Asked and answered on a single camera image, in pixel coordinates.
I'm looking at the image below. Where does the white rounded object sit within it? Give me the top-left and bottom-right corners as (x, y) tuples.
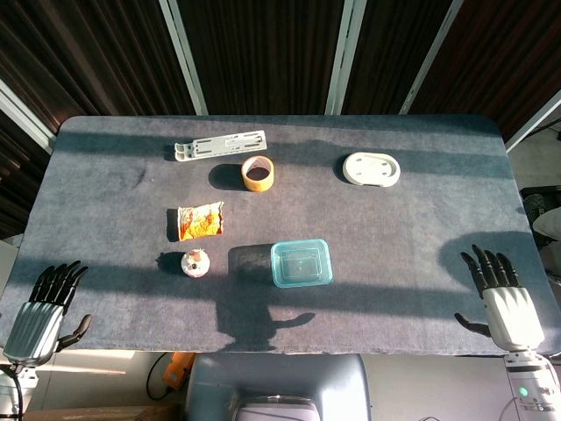
(531, 208), (561, 243)

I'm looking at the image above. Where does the white folding stand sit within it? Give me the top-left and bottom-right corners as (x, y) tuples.
(174, 129), (268, 162)

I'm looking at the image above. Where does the orange device under table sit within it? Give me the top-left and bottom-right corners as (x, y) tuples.
(161, 352), (196, 390)

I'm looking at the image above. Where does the small white cupcake toy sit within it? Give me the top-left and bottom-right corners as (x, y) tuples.
(181, 247), (211, 279)

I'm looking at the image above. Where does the grey-blue table cloth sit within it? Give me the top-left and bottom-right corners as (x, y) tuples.
(0, 114), (561, 356)

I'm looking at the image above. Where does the white partition frame post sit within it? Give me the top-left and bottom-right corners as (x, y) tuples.
(503, 89), (561, 153)
(324, 0), (367, 117)
(0, 78), (57, 154)
(399, 0), (465, 116)
(157, 0), (209, 117)

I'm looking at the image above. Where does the white oval soap dish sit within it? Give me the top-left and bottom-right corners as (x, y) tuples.
(342, 151), (402, 188)

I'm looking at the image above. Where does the black boxy object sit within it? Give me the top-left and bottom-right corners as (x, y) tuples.
(519, 185), (561, 223)

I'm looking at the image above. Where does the grey robot torso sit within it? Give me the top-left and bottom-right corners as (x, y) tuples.
(183, 353), (373, 421)

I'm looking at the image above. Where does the right black-and-silver robot hand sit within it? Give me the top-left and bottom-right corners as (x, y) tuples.
(454, 244), (546, 353)

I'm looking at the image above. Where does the black floor cable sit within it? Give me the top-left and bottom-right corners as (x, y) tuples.
(146, 353), (173, 401)

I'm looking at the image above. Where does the left black-and-silver robot hand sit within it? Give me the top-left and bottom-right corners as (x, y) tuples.
(2, 260), (94, 367)

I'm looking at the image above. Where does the orange crumpled snack packet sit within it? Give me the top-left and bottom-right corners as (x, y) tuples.
(176, 201), (226, 243)

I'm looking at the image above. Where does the brown packing tape roll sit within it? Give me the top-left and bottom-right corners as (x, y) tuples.
(241, 155), (276, 193)

